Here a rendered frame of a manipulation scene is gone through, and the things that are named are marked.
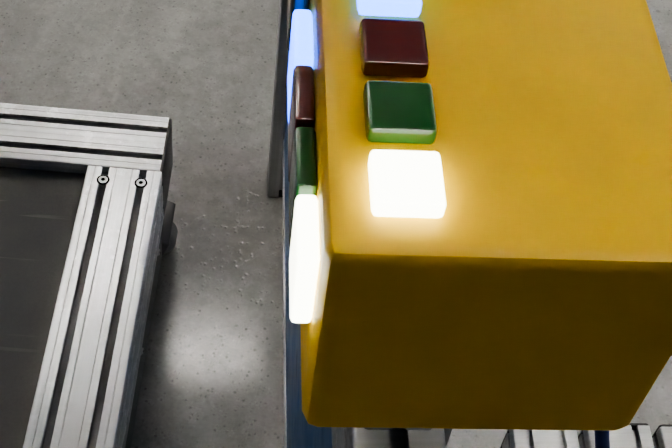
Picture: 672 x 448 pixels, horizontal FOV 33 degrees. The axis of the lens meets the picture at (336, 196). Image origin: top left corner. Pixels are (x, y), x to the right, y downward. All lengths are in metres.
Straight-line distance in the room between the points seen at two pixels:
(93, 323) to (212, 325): 0.30
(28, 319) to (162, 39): 0.71
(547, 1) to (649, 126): 0.05
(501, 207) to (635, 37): 0.08
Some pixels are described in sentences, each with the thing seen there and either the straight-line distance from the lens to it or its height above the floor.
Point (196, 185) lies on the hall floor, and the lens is 1.67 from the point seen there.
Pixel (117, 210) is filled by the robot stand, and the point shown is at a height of 0.23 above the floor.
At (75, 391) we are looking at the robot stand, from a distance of 1.22.
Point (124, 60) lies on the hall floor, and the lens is 1.85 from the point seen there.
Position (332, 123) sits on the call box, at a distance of 0.29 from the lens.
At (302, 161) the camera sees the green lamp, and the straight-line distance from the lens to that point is 0.30.
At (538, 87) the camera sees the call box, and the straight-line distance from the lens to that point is 0.31.
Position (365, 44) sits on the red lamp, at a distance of 0.31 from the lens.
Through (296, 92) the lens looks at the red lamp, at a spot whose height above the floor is 1.06.
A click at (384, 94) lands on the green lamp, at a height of 1.08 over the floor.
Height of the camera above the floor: 1.29
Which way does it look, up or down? 51 degrees down
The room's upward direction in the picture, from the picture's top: 8 degrees clockwise
